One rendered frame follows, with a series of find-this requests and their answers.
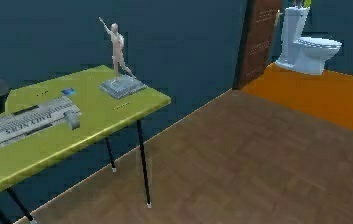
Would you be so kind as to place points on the brown wooden room door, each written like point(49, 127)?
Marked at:
point(259, 40)

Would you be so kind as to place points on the small blue card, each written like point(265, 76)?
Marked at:
point(68, 91)

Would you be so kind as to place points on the beige human figure statue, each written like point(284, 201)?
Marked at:
point(119, 56)

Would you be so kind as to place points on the grey newspaper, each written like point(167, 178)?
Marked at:
point(24, 121)

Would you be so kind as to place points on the white toilet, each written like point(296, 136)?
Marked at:
point(305, 43)

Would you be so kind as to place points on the yellow-green table with black legs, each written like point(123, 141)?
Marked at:
point(94, 113)

